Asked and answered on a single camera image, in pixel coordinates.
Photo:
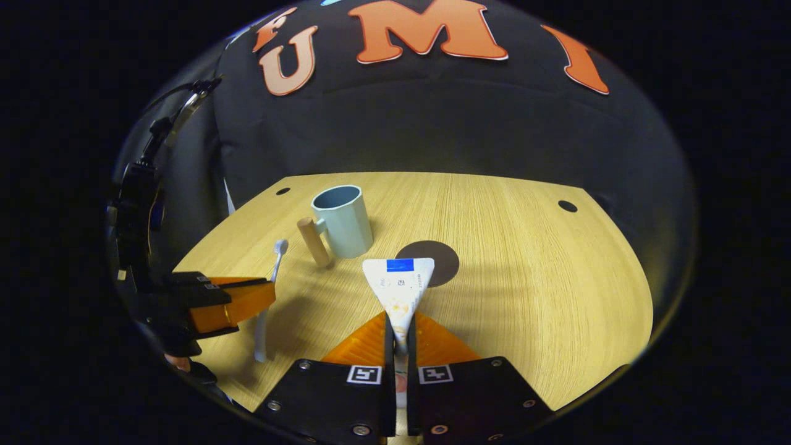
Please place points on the dark brown round coaster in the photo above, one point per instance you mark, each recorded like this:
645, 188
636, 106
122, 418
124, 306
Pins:
442, 259

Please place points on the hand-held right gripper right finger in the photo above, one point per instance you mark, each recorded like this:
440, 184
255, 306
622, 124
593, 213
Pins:
411, 358

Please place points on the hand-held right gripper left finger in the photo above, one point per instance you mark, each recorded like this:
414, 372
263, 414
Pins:
389, 358

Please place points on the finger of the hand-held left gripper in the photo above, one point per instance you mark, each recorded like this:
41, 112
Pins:
198, 280
235, 306

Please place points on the plain black side cloth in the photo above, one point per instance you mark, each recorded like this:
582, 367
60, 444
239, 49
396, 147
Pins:
191, 185

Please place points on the white toothbrush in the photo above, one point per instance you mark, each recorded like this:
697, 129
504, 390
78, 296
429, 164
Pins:
276, 259

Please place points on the white toothpaste tube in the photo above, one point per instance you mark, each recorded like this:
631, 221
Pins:
398, 290

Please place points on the black backdrop cloth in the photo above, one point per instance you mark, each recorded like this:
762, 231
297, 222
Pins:
445, 117

